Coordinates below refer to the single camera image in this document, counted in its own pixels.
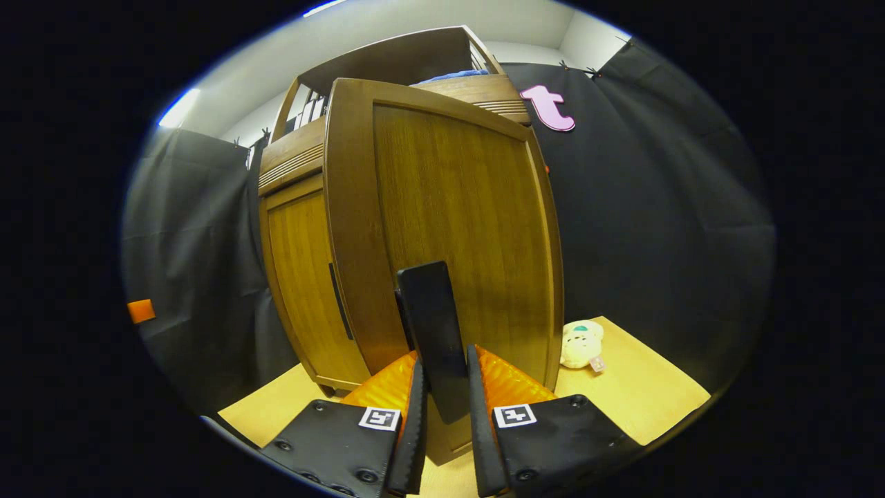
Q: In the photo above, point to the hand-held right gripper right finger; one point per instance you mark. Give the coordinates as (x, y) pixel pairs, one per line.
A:
(480, 436)

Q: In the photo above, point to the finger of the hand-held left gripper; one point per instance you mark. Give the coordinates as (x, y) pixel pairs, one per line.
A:
(140, 310)

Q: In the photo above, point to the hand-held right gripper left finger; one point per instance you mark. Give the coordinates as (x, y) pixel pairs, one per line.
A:
(409, 443)

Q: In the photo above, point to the wooden shoe cabinet door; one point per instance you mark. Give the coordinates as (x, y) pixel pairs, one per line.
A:
(304, 277)
(449, 194)

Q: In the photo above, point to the wooden double-door shoe cabinet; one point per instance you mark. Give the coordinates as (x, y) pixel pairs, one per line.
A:
(394, 59)

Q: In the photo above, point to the white plush toy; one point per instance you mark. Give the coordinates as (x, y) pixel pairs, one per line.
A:
(581, 346)

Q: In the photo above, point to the black backdrop cloth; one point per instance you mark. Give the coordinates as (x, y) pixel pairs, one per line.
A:
(657, 221)

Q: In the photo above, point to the blue cloth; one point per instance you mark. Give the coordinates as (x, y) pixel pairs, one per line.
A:
(449, 75)

